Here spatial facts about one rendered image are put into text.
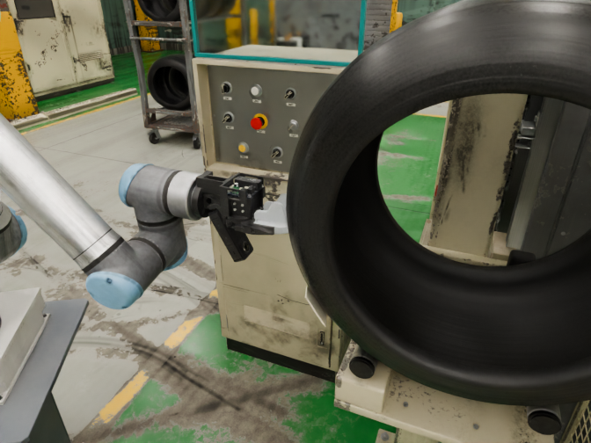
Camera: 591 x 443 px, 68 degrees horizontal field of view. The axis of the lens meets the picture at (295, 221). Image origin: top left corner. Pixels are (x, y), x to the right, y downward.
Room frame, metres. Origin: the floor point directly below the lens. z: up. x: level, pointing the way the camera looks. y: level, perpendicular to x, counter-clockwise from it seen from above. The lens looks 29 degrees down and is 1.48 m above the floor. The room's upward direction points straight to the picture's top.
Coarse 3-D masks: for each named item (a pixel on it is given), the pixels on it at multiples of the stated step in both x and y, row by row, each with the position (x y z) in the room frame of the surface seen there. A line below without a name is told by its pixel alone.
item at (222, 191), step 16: (208, 176) 0.74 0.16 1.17; (240, 176) 0.74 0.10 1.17; (256, 176) 0.74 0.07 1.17; (208, 192) 0.72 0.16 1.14; (224, 192) 0.69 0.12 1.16; (240, 192) 0.67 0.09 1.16; (256, 192) 0.70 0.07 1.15; (208, 208) 0.72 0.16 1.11; (224, 208) 0.69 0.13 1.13; (240, 208) 0.69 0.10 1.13; (256, 208) 0.71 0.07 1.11
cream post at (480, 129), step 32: (480, 96) 0.83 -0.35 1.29; (512, 96) 0.81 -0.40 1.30; (448, 128) 0.85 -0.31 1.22; (480, 128) 0.83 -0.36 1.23; (512, 128) 0.81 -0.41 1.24; (448, 160) 0.84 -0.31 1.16; (480, 160) 0.82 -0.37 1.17; (448, 192) 0.84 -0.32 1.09; (480, 192) 0.82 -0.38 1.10; (448, 224) 0.84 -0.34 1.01; (480, 224) 0.81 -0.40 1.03; (480, 256) 0.81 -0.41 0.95
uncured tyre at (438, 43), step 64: (512, 0) 0.50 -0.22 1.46; (576, 0) 0.48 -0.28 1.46; (384, 64) 0.52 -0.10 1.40; (448, 64) 0.48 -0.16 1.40; (512, 64) 0.46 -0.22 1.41; (576, 64) 0.44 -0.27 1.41; (320, 128) 0.55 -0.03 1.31; (384, 128) 0.50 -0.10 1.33; (320, 192) 0.53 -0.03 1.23; (320, 256) 0.53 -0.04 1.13; (384, 256) 0.75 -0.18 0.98; (576, 256) 0.64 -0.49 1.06; (384, 320) 0.61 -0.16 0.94; (448, 320) 0.64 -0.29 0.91; (512, 320) 0.62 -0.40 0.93; (576, 320) 0.56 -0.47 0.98; (448, 384) 0.45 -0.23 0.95; (512, 384) 0.42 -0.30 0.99; (576, 384) 0.39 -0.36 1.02
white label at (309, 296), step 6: (306, 288) 0.57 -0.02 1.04; (306, 294) 0.55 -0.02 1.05; (312, 294) 0.57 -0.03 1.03; (306, 300) 0.54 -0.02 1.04; (312, 300) 0.55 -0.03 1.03; (312, 306) 0.53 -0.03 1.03; (318, 306) 0.56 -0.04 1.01; (318, 312) 0.54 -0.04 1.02; (324, 312) 0.56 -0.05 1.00; (324, 318) 0.54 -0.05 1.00; (324, 324) 0.52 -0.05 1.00
